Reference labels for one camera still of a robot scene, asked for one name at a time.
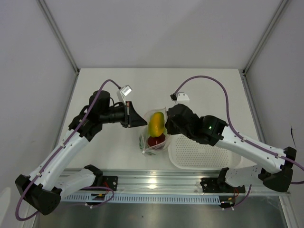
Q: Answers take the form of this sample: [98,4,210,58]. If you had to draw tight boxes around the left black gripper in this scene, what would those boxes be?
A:
[100,101,147,128]

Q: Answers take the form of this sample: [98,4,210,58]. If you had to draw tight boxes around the yellow orange mango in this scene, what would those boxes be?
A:
[148,112,165,137]

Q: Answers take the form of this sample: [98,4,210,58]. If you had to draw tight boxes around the green lettuce leaf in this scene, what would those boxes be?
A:
[139,135,156,156]

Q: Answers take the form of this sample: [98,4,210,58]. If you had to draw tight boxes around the clear pink zip top bag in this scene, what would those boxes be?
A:
[139,108,171,156]

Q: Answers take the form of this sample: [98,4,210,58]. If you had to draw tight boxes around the red apple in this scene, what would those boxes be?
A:
[147,134,166,150]

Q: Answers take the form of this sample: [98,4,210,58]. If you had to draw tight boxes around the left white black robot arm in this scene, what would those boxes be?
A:
[15,85,147,215]

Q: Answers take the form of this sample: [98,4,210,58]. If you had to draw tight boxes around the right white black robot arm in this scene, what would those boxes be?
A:
[165,104,296,192]

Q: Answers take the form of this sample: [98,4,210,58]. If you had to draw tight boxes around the white perforated plastic basket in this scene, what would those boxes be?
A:
[168,134,241,171]

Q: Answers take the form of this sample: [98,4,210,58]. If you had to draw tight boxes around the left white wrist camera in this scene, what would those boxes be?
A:
[116,85,132,104]

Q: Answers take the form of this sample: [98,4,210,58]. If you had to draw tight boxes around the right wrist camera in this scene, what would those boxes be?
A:
[170,92,190,105]

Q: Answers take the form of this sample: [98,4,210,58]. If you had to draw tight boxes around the aluminium mounting rail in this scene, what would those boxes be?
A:
[59,170,292,195]

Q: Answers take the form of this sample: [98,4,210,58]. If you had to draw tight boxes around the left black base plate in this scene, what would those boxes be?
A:
[80,175,118,191]

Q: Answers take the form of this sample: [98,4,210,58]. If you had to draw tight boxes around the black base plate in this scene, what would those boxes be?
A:
[200,178,246,193]
[80,175,118,191]

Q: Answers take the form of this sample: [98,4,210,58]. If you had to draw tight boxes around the white slotted cable duct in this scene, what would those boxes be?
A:
[62,192,220,205]

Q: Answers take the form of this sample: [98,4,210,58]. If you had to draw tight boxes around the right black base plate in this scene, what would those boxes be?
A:
[200,178,246,193]

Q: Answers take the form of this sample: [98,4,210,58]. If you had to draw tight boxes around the left aluminium frame post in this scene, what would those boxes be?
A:
[36,0,80,75]

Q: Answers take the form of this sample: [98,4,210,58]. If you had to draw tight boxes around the aluminium frame post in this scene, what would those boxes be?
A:
[36,0,80,75]
[242,0,291,76]

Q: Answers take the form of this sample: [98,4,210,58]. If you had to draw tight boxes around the right aluminium frame post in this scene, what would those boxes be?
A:
[242,0,291,76]

